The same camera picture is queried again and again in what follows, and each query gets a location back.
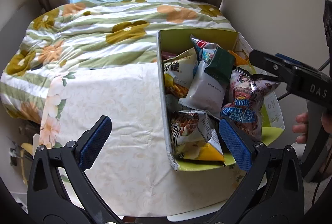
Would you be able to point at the white yellow chips packet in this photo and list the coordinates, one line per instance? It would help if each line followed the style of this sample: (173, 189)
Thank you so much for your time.
(179, 70)

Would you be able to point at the yellow-green cardboard box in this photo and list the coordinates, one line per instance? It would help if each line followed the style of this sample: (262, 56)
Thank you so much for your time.
(162, 89)

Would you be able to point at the cartoon print chocolate snack packet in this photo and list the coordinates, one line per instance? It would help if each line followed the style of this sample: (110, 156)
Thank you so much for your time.
(246, 99)

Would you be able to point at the yellow object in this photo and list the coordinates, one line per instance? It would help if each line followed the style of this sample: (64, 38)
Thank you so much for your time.
(26, 161)

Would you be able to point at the white floral tablecloth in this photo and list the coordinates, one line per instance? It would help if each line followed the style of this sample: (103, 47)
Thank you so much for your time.
(116, 122)

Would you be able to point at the silver red blue snack packet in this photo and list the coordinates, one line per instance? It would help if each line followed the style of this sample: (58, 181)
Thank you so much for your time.
(207, 54)

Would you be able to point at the person's right hand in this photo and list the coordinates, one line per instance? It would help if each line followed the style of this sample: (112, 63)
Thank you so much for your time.
(300, 126)

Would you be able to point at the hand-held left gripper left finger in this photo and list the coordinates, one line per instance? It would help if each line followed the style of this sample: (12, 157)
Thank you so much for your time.
(96, 143)

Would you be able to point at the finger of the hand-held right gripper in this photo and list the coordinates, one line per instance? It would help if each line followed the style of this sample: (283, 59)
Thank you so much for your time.
(285, 57)
(267, 64)

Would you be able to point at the floral green striped blanket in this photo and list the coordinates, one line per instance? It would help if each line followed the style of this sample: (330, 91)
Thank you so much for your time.
(90, 31)

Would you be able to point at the pink striped snack packet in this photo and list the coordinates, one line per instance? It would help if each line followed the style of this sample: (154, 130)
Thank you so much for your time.
(170, 55)

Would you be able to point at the white and green snack bag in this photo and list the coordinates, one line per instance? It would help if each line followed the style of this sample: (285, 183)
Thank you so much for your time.
(205, 89)

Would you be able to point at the orange snack packet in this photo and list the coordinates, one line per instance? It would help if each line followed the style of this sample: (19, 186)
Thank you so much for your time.
(237, 57)

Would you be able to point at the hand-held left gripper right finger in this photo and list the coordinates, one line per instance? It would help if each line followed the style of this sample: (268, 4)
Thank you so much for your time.
(234, 144)

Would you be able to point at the dark green snack packet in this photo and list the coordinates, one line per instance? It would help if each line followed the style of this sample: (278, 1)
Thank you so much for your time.
(219, 63)

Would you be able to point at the brown white yellow snack packet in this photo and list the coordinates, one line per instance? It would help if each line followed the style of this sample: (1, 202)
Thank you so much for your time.
(189, 125)

